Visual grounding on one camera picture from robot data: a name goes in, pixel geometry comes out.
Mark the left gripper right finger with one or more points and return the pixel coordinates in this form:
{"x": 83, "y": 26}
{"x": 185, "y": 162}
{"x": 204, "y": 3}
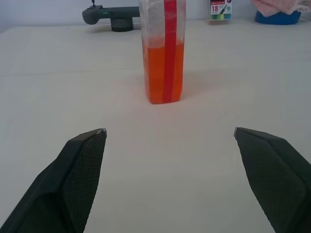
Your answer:
{"x": 274, "y": 174}

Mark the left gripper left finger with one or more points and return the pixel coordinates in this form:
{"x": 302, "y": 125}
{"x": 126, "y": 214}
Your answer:
{"x": 73, "y": 174}

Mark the clear bottle with orange liquid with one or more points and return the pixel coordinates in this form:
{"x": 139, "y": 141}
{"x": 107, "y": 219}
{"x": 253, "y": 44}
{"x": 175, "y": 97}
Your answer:
{"x": 155, "y": 70}

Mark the blue bowl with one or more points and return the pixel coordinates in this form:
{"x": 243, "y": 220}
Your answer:
{"x": 277, "y": 19}

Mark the dark grey round stand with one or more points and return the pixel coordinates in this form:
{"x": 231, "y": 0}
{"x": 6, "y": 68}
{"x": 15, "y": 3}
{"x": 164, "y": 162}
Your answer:
{"x": 121, "y": 24}

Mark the dark grey remote controller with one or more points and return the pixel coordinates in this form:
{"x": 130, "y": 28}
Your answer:
{"x": 116, "y": 12}

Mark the pink towel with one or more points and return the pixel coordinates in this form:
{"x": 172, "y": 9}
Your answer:
{"x": 272, "y": 6}

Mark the marker pen box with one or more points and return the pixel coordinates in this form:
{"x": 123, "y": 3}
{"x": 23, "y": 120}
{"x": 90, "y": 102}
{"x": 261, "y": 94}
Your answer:
{"x": 219, "y": 12}

